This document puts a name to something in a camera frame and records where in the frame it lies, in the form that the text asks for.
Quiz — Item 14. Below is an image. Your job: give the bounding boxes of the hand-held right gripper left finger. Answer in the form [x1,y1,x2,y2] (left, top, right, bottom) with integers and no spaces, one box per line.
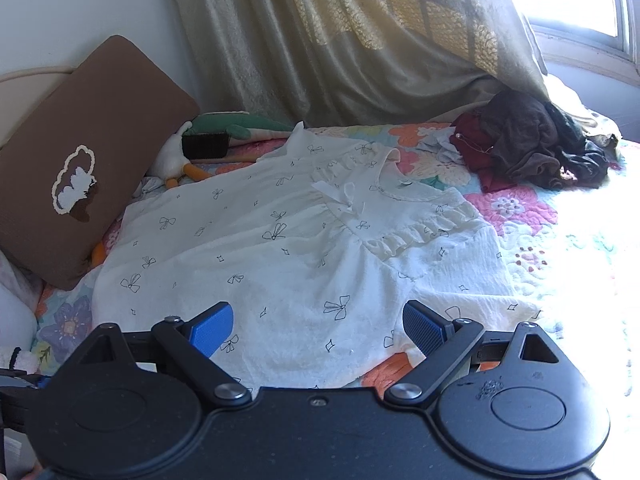
[65,301,253,408]

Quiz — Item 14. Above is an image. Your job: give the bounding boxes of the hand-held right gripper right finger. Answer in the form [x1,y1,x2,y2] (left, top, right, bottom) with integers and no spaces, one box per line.
[384,300,576,408]

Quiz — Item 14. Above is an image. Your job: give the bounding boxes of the white bow-print dress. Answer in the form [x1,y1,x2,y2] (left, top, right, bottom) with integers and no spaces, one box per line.
[91,121,543,391]

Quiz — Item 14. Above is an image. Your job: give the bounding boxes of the white pillow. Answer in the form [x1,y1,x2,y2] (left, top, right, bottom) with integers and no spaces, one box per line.
[0,249,44,361]

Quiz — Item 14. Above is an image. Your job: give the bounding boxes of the floral quilt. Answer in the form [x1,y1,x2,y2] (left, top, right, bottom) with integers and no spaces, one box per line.
[30,120,640,396]

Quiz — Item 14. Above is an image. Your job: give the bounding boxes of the white goose plush toy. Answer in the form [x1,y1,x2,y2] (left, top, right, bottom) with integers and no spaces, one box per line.
[149,121,215,189]

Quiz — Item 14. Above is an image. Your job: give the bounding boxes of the green plush toy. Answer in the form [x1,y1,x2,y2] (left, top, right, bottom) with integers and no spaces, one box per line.
[191,110,297,142]

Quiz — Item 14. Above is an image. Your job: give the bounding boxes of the brown garment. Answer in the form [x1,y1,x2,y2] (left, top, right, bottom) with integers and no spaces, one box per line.
[481,90,569,192]

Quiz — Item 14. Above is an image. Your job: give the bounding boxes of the brown pillow with cloud print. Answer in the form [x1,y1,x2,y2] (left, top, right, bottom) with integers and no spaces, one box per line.
[0,35,201,291]

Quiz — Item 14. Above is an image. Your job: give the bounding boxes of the black garment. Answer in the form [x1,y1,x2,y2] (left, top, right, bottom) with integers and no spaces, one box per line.
[546,101,622,189]

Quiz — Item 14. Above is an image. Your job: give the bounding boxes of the beige patterned curtain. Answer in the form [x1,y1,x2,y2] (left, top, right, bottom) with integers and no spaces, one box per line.
[165,0,551,128]

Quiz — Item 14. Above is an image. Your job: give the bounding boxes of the cream bed headboard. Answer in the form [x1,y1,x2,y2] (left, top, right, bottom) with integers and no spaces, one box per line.
[0,65,77,147]

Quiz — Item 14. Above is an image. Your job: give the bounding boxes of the window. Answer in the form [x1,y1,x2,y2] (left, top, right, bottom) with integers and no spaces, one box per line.
[492,0,640,82]

